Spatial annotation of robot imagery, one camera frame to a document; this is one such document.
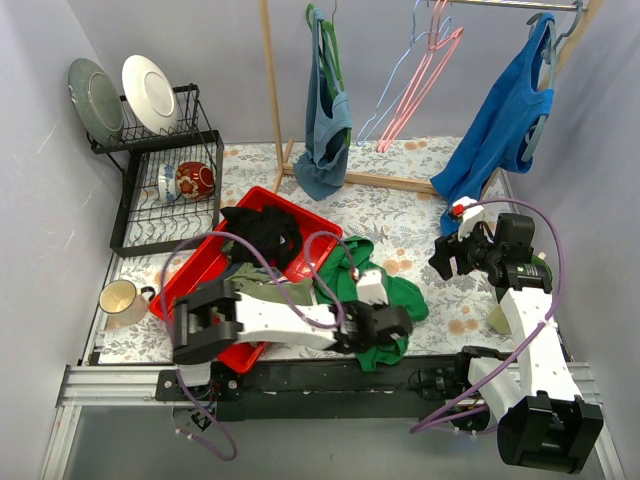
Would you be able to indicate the grey green plate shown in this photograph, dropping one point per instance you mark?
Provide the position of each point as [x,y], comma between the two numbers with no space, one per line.
[96,101]

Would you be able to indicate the blue white ceramic cup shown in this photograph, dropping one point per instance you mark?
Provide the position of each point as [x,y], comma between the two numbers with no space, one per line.
[166,183]

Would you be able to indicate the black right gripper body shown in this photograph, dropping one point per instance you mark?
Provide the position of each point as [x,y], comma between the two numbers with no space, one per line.
[446,255]

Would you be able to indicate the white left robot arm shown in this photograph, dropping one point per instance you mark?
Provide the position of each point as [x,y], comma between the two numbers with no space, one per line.
[211,319]

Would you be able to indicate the red floral bowl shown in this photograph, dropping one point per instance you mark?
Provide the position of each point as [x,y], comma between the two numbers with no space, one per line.
[195,180]

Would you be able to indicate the cream mug left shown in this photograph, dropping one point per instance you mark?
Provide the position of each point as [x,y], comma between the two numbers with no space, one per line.
[124,303]

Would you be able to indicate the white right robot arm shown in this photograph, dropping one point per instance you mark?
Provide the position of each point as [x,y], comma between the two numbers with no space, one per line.
[543,421]

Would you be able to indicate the black wire dish rack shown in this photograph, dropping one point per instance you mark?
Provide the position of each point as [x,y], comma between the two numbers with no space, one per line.
[143,224]

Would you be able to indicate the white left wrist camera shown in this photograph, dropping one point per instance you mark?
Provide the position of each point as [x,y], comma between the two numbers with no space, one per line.
[371,287]

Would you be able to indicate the red plastic bin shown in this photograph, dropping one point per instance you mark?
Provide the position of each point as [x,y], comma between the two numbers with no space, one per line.
[208,262]

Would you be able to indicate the white plate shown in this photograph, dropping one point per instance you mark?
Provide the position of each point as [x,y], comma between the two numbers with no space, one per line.
[150,95]

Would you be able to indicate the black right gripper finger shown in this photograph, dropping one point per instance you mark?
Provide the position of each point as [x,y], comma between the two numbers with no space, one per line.
[441,261]
[446,245]

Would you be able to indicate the wooden clothes rack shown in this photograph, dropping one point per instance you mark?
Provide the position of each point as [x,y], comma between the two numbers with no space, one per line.
[285,168]

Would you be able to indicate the light blue wire hanger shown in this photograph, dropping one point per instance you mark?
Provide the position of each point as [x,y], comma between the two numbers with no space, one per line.
[432,35]

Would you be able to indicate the green enamel mug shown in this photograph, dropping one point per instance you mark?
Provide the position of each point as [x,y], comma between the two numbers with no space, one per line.
[539,260]

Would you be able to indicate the green plastic hanger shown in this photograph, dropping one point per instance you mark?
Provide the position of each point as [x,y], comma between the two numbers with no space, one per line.
[331,80]

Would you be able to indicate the bright blue tank top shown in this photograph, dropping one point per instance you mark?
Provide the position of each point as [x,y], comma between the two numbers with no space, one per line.
[501,135]

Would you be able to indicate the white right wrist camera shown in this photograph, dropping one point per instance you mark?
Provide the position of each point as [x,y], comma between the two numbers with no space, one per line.
[466,213]

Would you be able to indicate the grey blue tank top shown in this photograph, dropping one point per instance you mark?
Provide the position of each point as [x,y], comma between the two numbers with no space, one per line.
[321,169]

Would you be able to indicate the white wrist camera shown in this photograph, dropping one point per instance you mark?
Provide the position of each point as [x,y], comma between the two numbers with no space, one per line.
[466,213]
[371,287]

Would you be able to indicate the black garment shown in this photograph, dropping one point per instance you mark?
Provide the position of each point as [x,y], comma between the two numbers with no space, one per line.
[272,231]

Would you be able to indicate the olive green garment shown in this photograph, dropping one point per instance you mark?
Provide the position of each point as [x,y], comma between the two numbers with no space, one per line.
[257,283]

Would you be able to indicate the pale green mug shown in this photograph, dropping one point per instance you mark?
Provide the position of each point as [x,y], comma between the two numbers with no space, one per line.
[498,321]

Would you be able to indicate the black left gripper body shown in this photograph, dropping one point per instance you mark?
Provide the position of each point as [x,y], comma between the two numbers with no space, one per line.
[395,323]

